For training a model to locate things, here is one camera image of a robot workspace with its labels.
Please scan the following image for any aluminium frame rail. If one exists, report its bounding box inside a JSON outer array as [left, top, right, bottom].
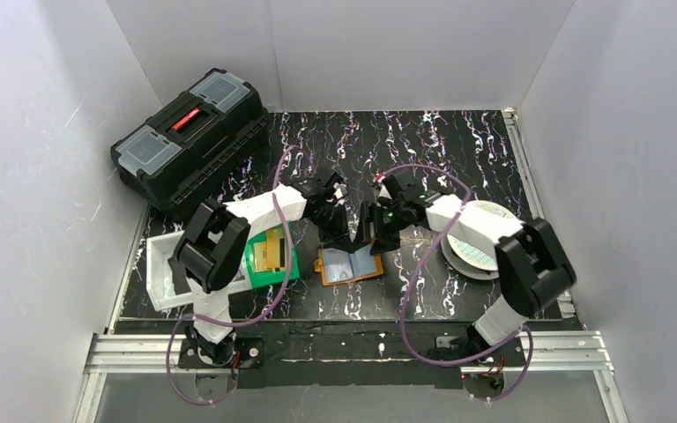
[[74, 323, 628, 422]]

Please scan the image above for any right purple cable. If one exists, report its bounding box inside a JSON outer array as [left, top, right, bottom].
[[376, 164, 533, 404]]

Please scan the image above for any white foam tray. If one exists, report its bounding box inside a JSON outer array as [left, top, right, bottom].
[[145, 231, 252, 316]]

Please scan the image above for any white filament spool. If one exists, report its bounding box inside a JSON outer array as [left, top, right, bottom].
[[440, 200, 521, 281]]

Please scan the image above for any green plastic bin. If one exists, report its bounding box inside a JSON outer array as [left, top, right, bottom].
[[243, 233, 286, 288]]

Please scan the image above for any purple cable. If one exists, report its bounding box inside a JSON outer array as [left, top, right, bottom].
[[376, 164, 533, 404], [166, 145, 305, 407]]

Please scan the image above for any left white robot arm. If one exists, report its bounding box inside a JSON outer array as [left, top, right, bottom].
[[173, 168, 354, 345]]

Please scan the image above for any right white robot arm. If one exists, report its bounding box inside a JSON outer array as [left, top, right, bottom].
[[357, 169, 577, 353]]

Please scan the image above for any orange leather card holder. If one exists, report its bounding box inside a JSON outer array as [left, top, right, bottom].
[[313, 245, 383, 286]]

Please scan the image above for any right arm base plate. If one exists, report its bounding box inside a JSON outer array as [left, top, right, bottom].
[[435, 332, 528, 369]]

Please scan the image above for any black plastic toolbox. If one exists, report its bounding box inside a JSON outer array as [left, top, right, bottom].
[[110, 68, 269, 220]]

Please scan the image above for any gold card in bin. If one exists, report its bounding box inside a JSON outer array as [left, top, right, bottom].
[[252, 227, 286, 272]]

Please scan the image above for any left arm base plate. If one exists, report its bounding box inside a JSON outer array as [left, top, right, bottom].
[[174, 337, 265, 369]]

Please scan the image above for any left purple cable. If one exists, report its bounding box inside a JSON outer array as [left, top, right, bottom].
[[166, 145, 305, 407]]

